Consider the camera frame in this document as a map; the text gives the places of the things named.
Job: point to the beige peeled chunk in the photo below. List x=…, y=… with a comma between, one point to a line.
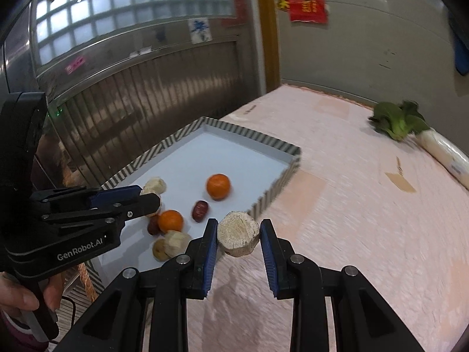
x=177, y=244
x=155, y=186

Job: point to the red jujube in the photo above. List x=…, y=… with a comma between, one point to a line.
x=199, y=211
x=153, y=226

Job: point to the pink blanket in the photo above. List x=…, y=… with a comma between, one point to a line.
x=348, y=227

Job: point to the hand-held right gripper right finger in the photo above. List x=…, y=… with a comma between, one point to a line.
x=269, y=260

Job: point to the person's left forearm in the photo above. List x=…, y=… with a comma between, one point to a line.
x=14, y=333

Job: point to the blue hanging bag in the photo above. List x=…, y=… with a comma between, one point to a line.
x=461, y=51

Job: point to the large orange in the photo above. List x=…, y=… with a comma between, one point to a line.
x=218, y=187

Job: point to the ribbed metal door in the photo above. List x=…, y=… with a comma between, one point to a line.
x=128, y=91

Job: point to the round beige cut chunk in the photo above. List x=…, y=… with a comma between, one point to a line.
x=238, y=233

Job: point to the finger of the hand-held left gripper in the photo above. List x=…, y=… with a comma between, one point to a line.
x=143, y=205
x=117, y=194

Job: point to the green bok choy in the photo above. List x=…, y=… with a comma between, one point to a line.
x=397, y=121

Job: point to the glass block window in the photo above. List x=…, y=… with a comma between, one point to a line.
x=128, y=3

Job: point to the white tray with striped border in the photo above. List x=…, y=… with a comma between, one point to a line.
x=227, y=154

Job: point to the blue and white sticker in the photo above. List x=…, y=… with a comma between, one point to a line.
x=199, y=30

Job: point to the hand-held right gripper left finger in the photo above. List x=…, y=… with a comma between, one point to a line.
x=209, y=260

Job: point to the pink sticker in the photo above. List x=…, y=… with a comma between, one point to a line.
x=75, y=64

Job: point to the person's left hand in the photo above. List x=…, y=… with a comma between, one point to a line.
x=16, y=297

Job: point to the small orange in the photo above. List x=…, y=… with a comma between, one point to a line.
x=170, y=222

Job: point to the wooden door frame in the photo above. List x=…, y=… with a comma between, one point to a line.
x=265, y=25

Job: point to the brown round fruit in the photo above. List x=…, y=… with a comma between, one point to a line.
x=158, y=250

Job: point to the wrapped white radish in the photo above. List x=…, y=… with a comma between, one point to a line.
x=443, y=150

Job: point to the beige tape patch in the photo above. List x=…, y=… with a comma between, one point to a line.
x=401, y=183

